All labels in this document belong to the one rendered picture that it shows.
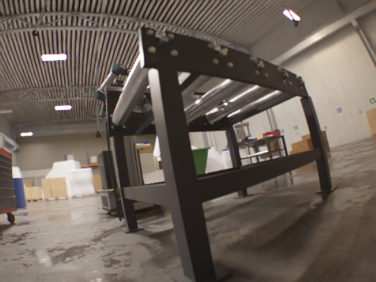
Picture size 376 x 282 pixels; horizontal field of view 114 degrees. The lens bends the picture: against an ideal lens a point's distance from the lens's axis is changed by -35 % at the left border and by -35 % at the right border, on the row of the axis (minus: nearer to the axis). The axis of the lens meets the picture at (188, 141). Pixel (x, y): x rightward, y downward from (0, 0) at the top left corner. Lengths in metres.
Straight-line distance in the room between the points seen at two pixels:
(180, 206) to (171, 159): 0.14
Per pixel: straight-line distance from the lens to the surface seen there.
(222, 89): 1.23
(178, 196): 0.54
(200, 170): 4.31
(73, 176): 9.52
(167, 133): 0.55
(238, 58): 1.01
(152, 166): 4.91
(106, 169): 2.58
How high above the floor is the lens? 0.36
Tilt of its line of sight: 10 degrees up
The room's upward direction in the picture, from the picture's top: 11 degrees counter-clockwise
